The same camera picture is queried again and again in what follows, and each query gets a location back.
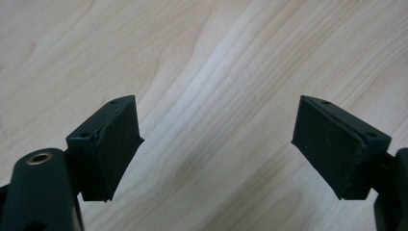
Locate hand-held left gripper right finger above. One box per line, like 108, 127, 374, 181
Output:
291, 94, 393, 201

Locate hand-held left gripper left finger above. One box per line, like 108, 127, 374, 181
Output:
65, 94, 145, 203

